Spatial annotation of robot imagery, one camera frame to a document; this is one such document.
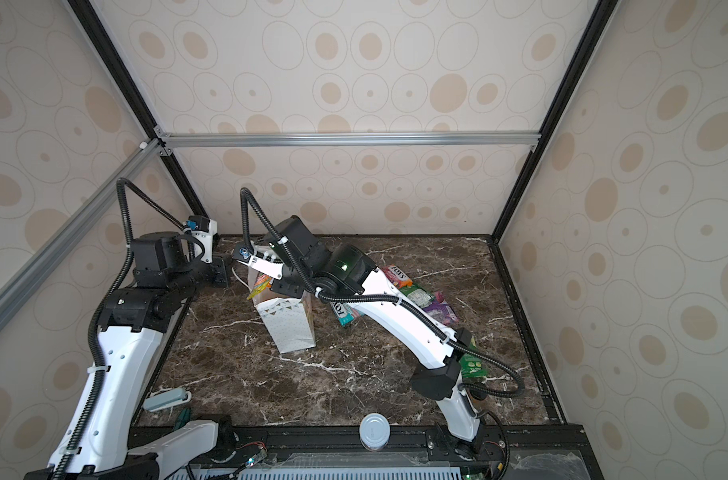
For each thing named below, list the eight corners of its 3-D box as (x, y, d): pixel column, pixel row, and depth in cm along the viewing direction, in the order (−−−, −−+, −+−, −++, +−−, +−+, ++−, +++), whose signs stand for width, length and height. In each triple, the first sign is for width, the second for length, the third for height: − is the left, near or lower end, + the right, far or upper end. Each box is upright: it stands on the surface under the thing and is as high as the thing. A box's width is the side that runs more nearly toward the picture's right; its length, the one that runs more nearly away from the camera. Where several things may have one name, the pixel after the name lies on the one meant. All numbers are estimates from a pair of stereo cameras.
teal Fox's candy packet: (343, 328, 97) (342, 323, 94) (330, 309, 101) (329, 303, 99) (362, 317, 99) (362, 311, 97) (349, 299, 104) (348, 293, 101)
